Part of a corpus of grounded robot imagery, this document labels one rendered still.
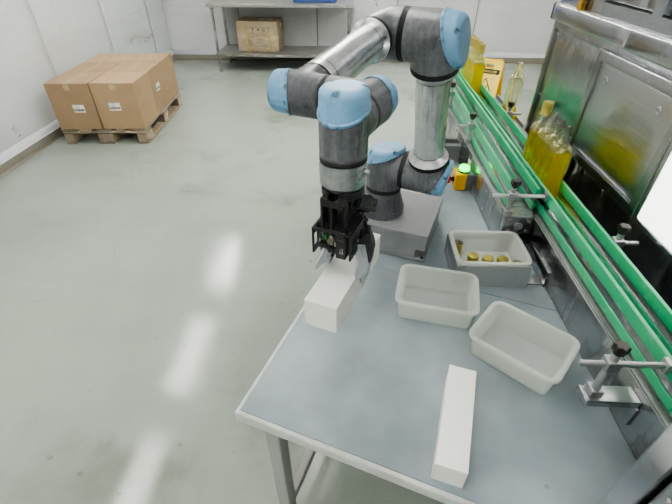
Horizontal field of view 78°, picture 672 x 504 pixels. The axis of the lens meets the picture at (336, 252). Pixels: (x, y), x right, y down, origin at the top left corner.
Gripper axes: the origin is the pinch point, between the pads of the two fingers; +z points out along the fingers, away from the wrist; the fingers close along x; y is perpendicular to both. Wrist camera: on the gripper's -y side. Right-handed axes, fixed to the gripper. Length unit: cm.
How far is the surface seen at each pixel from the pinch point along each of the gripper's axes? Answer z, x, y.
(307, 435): 33.3, -1.5, 17.4
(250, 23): 47, -345, -500
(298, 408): 33.4, -6.2, 12.4
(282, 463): 60, -11, 15
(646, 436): 26, 62, -5
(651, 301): 14, 62, -32
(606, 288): 15, 53, -34
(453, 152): 28, 2, -130
